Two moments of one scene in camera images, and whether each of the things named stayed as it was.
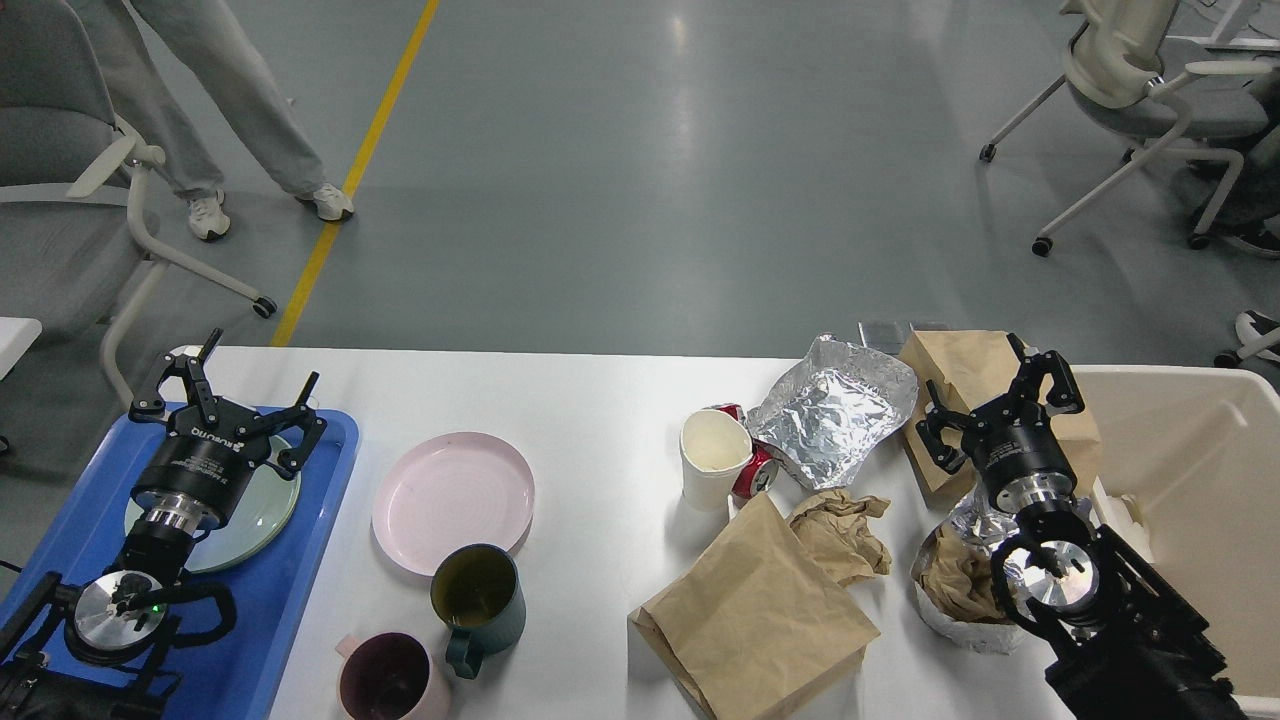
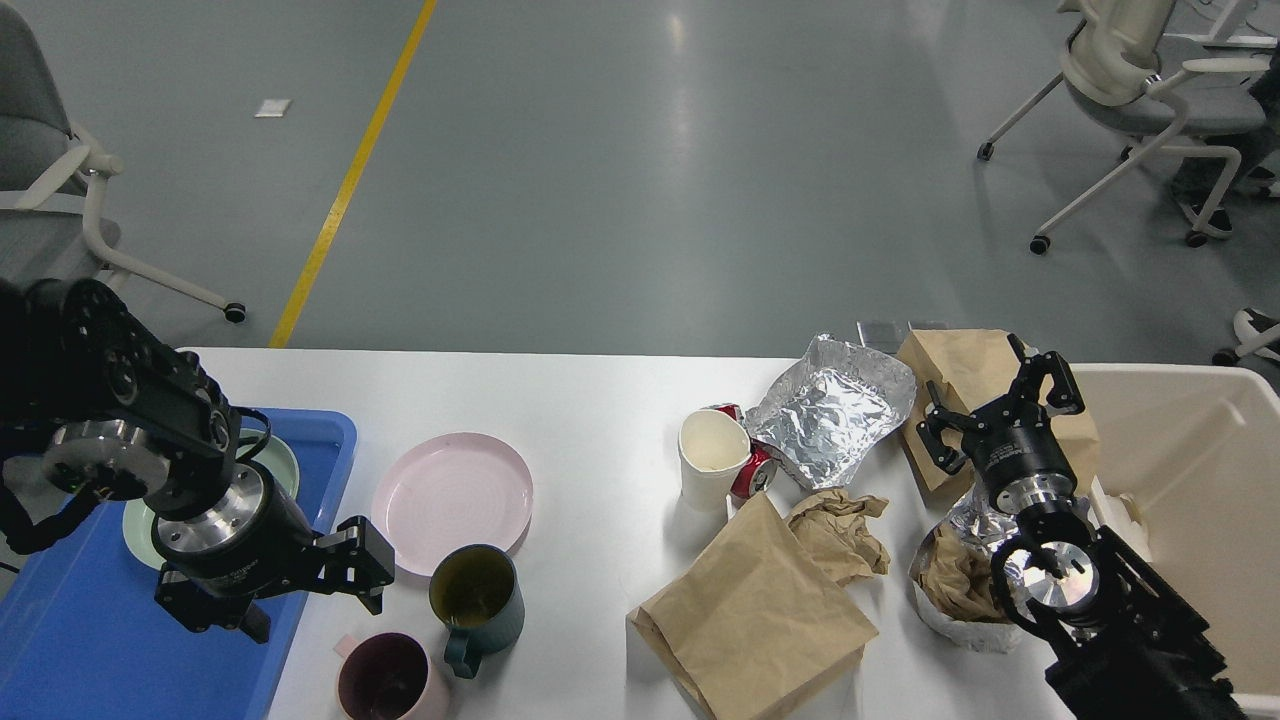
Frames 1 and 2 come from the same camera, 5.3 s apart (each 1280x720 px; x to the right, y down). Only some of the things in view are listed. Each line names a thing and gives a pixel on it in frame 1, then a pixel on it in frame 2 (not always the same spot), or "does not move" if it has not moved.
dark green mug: (478, 595) does not move
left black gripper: (209, 454) to (252, 538)
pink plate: (450, 490) does not move
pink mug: (389, 676) does not move
